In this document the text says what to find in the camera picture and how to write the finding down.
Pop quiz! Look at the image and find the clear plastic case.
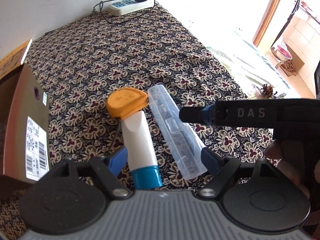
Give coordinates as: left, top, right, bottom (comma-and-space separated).
148, 85, 207, 180

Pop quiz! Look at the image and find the white tube with blue cap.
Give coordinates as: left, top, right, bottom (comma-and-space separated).
121, 111, 163, 190

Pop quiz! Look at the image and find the orange round lid object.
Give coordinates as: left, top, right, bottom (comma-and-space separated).
106, 87, 148, 120

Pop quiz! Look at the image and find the person's right hand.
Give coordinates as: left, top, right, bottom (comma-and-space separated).
264, 140, 319, 211

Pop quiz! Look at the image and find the pink basin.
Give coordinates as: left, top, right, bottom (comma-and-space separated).
271, 45, 292, 62

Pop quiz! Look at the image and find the brown cardboard box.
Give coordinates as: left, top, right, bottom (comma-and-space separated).
1, 64, 50, 184

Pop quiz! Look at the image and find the white power strip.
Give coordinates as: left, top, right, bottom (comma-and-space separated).
107, 0, 154, 16

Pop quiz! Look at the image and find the black power cable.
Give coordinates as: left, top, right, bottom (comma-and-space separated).
93, 0, 158, 25

